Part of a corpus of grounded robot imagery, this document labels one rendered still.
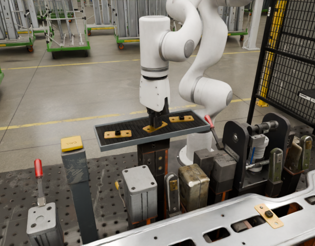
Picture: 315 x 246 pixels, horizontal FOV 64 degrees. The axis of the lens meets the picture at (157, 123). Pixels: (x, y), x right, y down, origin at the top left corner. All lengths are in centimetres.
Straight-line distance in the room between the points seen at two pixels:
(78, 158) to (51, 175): 66
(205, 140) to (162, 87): 51
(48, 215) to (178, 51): 53
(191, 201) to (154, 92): 34
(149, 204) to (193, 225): 13
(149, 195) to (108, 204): 54
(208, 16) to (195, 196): 67
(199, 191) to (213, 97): 41
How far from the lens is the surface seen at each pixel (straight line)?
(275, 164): 93
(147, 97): 78
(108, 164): 145
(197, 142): 118
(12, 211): 134
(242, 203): 83
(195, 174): 78
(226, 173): 86
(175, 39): 67
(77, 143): 79
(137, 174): 72
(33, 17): 992
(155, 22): 69
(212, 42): 104
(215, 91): 103
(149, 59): 71
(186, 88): 108
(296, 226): 83
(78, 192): 89
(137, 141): 77
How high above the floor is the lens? 158
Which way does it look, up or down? 29 degrees down
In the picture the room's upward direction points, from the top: straight up
